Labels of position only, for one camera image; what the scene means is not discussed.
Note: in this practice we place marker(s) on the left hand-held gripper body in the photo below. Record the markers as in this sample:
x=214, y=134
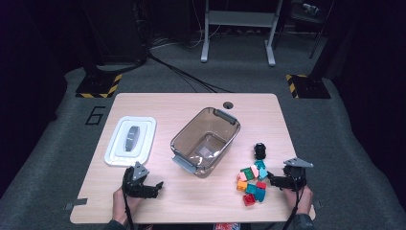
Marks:
x=139, y=172

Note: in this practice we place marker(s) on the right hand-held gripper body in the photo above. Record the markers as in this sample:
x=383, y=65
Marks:
x=297, y=174

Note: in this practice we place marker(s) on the teal toy brick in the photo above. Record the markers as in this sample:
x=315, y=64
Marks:
x=263, y=173
x=251, y=188
x=260, y=164

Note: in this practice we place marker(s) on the red toy brick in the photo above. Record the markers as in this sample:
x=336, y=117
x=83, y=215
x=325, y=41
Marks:
x=261, y=185
x=249, y=199

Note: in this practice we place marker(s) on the blue toy brick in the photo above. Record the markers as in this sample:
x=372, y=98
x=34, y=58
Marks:
x=260, y=194

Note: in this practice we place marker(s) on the green toy brick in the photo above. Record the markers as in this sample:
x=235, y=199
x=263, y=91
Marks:
x=246, y=173

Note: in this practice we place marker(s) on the orange toy brick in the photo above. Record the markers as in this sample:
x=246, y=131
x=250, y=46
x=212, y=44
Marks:
x=241, y=185

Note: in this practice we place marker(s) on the clear brown plastic storage box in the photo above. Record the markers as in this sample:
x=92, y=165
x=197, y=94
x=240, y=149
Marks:
x=204, y=134

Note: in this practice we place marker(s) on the person's right hand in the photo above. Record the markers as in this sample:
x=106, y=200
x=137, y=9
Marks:
x=304, y=201

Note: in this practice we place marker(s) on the person's left hand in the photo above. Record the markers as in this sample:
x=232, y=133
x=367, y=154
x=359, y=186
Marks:
x=119, y=207

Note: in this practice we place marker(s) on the white plastic box lid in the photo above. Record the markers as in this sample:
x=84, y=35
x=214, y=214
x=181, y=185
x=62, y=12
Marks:
x=143, y=127

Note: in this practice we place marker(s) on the red patterned clothing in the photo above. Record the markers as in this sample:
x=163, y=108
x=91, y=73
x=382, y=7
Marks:
x=227, y=226

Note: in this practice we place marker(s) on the grey tape strip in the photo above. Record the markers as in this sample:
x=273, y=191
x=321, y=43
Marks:
x=78, y=202

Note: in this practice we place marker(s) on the dark curtain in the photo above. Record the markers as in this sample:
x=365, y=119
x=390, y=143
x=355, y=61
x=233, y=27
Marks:
x=25, y=80
x=376, y=64

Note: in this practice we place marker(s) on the black cabinet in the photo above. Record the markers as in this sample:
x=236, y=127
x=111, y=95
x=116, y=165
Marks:
x=115, y=32

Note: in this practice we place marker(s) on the dark side table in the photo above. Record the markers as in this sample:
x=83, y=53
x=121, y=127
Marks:
x=303, y=17

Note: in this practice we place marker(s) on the grey metal stand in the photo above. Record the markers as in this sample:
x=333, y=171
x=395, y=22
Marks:
x=239, y=18

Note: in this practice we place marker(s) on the grey device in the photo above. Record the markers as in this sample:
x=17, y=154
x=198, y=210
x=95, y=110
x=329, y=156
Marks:
x=310, y=8

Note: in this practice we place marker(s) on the black hazard-striped base plate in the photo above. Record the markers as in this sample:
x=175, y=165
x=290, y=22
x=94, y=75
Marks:
x=95, y=84
x=311, y=87

